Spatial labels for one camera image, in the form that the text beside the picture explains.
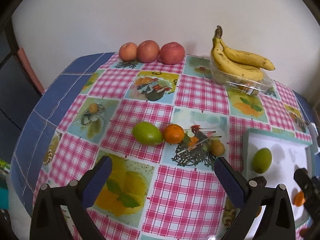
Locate red middle apple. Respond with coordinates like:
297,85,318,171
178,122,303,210
137,40,160,63

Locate clear plastic fruit container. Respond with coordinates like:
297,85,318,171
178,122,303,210
210,57,273,96

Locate orange tangerine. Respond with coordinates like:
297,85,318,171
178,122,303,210
293,191,305,207
163,124,185,144

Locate small brown round fruit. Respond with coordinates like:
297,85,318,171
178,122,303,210
209,139,225,157

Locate blue plaid tablecloth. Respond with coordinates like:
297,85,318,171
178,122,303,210
10,53,113,214

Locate pink checkered fruit tablecloth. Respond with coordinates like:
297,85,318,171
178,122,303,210
35,54,311,239

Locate green mango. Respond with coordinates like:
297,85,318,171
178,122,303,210
132,121,163,146
251,147,272,174

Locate white power strip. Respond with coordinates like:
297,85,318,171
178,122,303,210
307,122,320,155

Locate white foam tray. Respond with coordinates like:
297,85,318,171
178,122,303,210
241,127,316,240

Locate yellow banana bunch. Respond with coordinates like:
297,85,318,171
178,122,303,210
210,25,275,82

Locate green mango in tray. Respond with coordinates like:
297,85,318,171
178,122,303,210
251,147,272,174

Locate small tan round fruit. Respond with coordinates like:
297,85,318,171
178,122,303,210
88,103,99,114

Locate pale orange apple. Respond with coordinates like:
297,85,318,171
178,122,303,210
119,42,138,62

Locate red apple nearest bananas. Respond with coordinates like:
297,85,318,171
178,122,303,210
159,42,185,65

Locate dark brown wrinkled avocado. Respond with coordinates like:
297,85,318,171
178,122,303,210
252,176,267,187

